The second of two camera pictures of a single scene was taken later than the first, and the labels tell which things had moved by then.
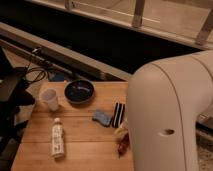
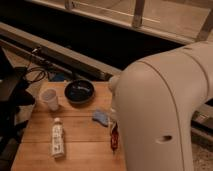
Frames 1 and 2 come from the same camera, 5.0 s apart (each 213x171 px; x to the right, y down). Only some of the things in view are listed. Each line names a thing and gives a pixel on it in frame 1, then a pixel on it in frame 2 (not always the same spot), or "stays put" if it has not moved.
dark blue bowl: [79, 91] stays put
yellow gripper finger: [121, 131] → [113, 116]
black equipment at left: [13, 96] stays put
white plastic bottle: [58, 139] stays put
